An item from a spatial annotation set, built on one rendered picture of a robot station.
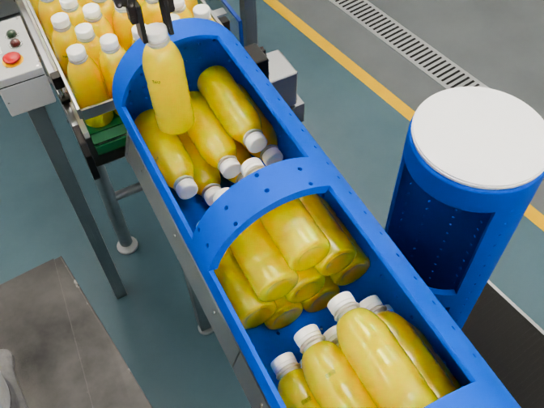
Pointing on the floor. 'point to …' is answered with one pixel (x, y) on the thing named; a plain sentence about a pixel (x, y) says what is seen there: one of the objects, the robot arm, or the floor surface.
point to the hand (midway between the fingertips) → (152, 17)
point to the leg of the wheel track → (198, 312)
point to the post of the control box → (40, 118)
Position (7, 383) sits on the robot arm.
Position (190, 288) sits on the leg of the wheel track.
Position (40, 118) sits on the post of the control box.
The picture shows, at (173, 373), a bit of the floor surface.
